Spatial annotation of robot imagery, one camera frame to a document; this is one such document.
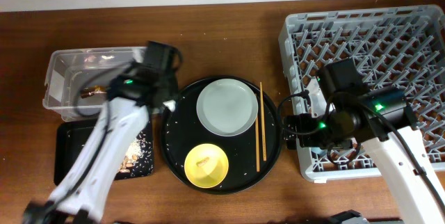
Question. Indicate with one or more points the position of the black rectangular tray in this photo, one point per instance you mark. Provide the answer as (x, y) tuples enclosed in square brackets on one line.
[(72, 136)]

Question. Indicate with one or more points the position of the grey dishwasher rack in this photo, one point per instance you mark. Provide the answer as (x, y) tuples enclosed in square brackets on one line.
[(400, 46)]

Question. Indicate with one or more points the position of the gold brown snack wrapper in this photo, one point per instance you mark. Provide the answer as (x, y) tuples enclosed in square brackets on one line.
[(91, 91)]

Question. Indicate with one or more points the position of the grey plate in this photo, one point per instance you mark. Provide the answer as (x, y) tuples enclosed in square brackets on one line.
[(227, 107)]

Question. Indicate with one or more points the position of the clear plastic bin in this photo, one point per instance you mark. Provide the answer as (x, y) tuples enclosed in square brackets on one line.
[(72, 70)]

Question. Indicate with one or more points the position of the white tissue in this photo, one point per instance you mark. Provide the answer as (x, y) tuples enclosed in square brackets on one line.
[(170, 104)]

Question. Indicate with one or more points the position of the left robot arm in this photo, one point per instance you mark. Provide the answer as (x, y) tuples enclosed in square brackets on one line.
[(82, 193)]

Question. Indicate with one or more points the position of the wooden chopstick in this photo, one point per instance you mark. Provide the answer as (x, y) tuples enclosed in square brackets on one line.
[(263, 131), (257, 143)]

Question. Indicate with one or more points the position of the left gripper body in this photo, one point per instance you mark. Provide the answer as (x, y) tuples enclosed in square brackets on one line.
[(172, 83)]

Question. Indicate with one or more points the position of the round black serving tray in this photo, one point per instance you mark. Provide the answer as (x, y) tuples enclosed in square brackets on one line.
[(181, 131)]

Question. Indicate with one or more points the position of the yellow bowl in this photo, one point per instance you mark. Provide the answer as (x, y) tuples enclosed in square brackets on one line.
[(206, 166)]

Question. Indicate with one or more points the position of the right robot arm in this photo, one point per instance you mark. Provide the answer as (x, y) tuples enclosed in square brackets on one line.
[(382, 123)]

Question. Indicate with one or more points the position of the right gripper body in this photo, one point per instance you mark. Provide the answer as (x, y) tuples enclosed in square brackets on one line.
[(331, 134)]

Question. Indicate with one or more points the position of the food scraps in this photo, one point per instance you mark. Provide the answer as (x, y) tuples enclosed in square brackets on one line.
[(138, 160)]

